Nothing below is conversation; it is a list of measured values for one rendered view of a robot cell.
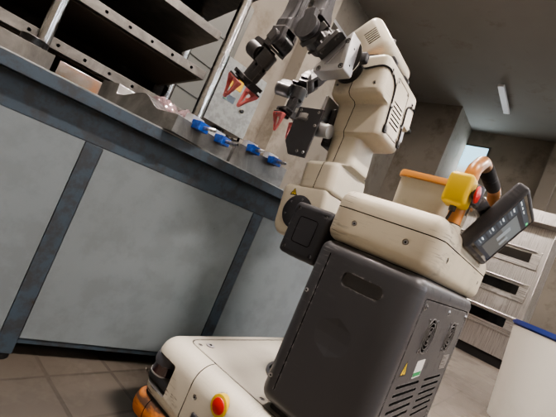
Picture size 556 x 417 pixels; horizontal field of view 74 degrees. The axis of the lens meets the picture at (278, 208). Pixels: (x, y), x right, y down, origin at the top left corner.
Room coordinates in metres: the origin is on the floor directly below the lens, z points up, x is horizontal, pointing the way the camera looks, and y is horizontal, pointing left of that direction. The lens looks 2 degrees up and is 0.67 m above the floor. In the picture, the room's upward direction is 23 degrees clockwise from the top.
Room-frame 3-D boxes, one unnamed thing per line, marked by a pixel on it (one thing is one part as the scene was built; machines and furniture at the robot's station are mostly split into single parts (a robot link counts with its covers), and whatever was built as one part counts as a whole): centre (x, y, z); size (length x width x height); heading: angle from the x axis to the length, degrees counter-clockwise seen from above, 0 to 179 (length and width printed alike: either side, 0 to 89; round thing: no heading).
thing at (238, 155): (1.64, 0.28, 0.87); 0.50 x 0.26 x 0.14; 38
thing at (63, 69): (1.94, 1.21, 0.87); 0.50 x 0.27 x 0.17; 38
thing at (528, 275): (6.06, -3.39, 1.14); 1.75 x 1.35 x 2.28; 49
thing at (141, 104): (1.36, 0.52, 0.85); 0.50 x 0.26 x 0.11; 55
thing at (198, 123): (1.16, 0.32, 0.85); 0.13 x 0.05 x 0.05; 55
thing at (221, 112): (2.33, 0.54, 0.73); 0.30 x 0.22 x 1.47; 128
